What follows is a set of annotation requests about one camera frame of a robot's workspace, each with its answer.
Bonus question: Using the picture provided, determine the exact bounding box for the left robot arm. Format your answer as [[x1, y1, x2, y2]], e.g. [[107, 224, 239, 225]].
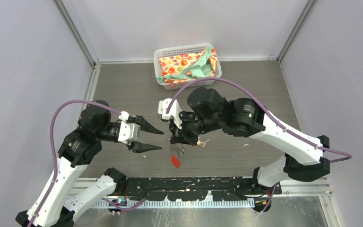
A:
[[16, 100, 162, 227]]

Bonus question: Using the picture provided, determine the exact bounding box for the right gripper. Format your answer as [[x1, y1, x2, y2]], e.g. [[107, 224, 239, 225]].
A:
[[168, 109, 222, 147]]

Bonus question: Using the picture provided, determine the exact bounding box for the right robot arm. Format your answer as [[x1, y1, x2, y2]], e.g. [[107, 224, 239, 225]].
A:
[[158, 87, 330, 194]]

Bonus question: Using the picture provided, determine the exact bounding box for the metal key holder red handle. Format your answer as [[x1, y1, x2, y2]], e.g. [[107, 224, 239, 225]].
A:
[[169, 144, 186, 168]]

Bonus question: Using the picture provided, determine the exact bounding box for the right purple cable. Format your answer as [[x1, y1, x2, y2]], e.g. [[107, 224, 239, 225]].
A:
[[165, 77, 353, 214]]

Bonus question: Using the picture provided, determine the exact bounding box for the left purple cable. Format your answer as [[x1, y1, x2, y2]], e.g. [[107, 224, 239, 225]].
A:
[[26, 100, 152, 227]]

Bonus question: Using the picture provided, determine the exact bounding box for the white plastic basket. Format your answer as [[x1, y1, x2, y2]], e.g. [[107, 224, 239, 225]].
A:
[[154, 43, 223, 90]]

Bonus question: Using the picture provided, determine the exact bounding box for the colourful patterned cloth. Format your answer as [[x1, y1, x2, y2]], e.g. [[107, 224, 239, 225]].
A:
[[156, 47, 218, 87]]

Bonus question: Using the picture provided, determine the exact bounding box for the purple cable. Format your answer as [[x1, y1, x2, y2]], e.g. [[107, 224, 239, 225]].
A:
[[26, 100, 152, 227], [165, 77, 353, 214]]

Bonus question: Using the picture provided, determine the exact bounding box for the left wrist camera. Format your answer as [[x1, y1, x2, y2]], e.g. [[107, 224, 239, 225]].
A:
[[117, 121, 140, 145]]

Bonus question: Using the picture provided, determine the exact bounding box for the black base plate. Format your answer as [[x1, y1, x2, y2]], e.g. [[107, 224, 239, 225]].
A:
[[110, 176, 272, 201]]

